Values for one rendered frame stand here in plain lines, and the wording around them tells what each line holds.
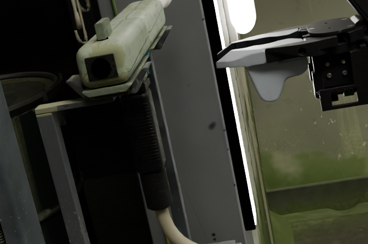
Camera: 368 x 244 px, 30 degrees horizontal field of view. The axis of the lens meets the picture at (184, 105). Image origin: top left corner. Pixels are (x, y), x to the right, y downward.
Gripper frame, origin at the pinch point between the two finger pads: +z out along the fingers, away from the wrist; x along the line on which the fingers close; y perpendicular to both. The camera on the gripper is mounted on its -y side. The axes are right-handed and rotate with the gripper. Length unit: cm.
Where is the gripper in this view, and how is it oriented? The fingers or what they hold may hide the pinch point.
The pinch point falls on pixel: (228, 51)
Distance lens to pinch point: 73.6
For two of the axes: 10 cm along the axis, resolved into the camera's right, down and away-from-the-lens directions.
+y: 1.9, 9.5, 2.6
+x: 0.8, -2.8, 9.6
